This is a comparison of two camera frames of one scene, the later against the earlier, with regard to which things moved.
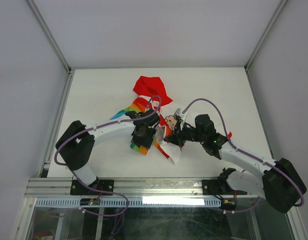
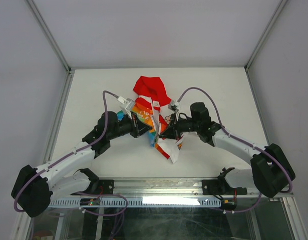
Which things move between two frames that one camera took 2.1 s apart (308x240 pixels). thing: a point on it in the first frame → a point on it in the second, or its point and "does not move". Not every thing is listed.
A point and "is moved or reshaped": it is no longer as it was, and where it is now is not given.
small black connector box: [228, 204] does not move
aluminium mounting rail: [61, 186] does not move
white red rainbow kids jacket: [149, 94] is moved or reshaped
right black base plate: [219, 187] does not move
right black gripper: [175, 139] → [172, 130]
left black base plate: [77, 188] does not move
